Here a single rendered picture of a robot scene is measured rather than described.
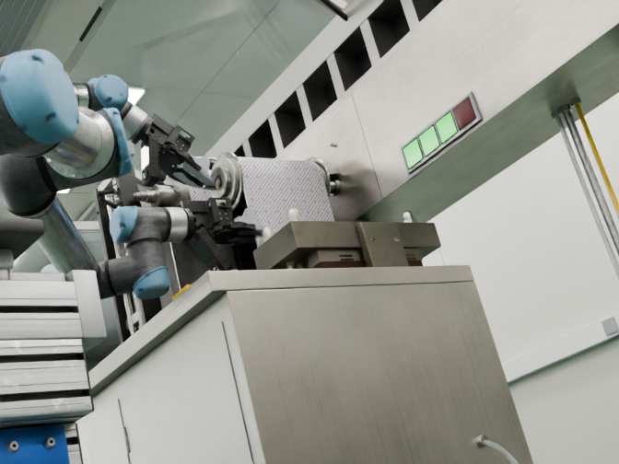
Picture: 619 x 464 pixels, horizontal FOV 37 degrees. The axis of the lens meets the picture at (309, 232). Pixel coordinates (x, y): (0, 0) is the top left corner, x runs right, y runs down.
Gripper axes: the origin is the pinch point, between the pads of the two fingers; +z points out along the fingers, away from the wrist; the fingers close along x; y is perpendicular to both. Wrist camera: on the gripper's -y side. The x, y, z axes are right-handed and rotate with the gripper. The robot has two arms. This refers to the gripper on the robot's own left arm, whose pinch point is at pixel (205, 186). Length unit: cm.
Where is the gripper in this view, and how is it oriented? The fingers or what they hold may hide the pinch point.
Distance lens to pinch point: 219.9
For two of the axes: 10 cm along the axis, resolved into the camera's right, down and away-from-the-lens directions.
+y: 3.3, -7.0, 6.3
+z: 7.8, 5.8, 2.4
